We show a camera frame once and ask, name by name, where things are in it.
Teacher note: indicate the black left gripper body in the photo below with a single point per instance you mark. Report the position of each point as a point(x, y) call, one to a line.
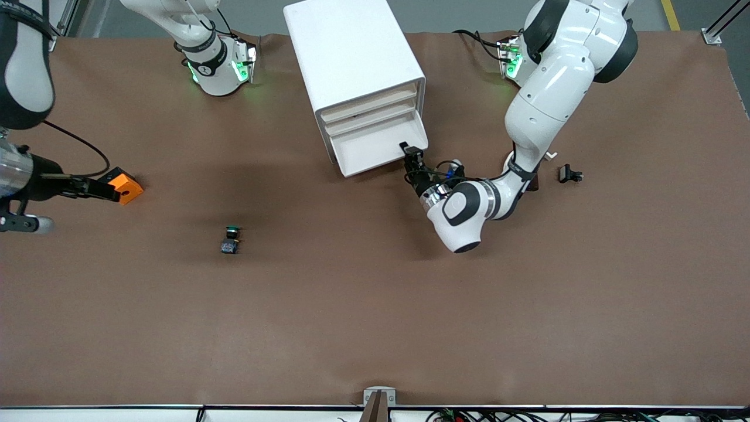
point(420, 181)

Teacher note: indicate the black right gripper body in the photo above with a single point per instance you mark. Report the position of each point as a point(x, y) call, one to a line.
point(48, 183)

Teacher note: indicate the green push button switch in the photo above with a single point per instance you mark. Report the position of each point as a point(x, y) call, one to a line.
point(231, 241)

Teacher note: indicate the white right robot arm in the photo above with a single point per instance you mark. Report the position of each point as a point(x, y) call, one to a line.
point(23, 70)

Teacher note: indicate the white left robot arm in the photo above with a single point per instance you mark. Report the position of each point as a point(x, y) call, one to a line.
point(551, 94)

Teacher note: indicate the orange block with black side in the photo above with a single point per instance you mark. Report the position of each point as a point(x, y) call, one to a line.
point(128, 189)

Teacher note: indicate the white curved plastic piece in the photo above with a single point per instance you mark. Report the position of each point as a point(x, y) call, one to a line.
point(508, 164)

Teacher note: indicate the small brown electrical component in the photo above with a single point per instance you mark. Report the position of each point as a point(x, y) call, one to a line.
point(533, 184)

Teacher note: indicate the brown table mat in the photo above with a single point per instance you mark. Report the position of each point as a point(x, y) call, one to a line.
point(375, 305)

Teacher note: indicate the small black clip part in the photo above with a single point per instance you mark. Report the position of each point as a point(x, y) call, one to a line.
point(566, 173)

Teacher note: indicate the aluminium frame profile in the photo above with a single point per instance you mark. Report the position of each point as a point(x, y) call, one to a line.
point(723, 23)
point(58, 26)

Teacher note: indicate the grey metal bracket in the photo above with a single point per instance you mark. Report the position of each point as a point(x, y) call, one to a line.
point(379, 394)

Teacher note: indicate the white table edge rail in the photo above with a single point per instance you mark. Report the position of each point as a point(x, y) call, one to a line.
point(117, 415)

